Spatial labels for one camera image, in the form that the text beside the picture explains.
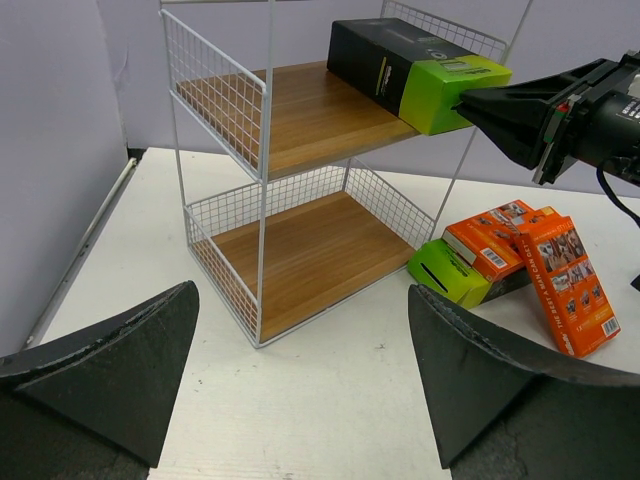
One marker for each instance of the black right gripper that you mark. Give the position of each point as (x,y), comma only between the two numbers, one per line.
(588,114)

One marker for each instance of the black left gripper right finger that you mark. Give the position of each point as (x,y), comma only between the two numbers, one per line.
(504,407)

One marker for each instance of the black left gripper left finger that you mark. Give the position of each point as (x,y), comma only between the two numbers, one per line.
(97,403)

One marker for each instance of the orange Gillette cartridge box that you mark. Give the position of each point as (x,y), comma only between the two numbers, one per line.
(486,241)

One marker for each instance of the green black Gillette Labs box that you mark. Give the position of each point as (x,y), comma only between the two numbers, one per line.
(439,267)
(414,74)

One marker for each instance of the orange Gillette Fusion5 box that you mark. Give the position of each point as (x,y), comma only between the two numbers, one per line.
(578,312)

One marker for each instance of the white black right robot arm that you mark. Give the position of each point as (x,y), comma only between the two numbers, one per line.
(589,114)

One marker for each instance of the white wire wooden shelf rack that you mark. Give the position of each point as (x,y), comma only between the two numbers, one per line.
(314,225)

